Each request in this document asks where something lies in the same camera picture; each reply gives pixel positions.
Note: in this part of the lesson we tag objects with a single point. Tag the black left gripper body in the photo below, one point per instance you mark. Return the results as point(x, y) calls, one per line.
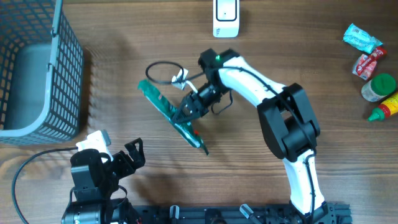
point(121, 166)

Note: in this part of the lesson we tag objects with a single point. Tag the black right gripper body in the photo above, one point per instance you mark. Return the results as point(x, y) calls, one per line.
point(208, 95)

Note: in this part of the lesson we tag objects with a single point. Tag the green snack bag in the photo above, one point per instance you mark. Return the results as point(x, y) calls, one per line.
point(164, 106)

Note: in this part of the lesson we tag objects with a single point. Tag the teal wet wipes pack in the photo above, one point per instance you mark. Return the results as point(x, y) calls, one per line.
point(360, 39)

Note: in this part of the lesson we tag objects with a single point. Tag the green-lid spice jar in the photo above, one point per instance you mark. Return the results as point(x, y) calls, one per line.
point(379, 87)

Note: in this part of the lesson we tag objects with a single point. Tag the red Nescafe coffee stick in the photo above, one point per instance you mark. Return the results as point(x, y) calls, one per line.
point(377, 53)

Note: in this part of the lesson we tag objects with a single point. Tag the red sauce bottle green cap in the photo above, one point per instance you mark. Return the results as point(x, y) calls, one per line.
point(386, 109)

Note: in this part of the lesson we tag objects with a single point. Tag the red Kleenex tissue pack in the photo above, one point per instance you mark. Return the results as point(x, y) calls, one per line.
point(367, 71)

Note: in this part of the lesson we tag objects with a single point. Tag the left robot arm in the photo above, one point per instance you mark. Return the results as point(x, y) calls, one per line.
point(96, 177)

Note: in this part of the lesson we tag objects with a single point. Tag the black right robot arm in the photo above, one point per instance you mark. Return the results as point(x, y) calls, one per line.
point(288, 122)

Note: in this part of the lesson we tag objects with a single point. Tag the white barcode scanner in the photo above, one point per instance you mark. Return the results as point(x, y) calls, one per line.
point(226, 18)

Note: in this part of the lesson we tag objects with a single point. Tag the grey plastic mesh basket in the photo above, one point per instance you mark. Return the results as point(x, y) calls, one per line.
point(41, 73)

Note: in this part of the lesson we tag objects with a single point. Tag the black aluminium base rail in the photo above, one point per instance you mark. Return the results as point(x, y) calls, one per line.
point(328, 213)

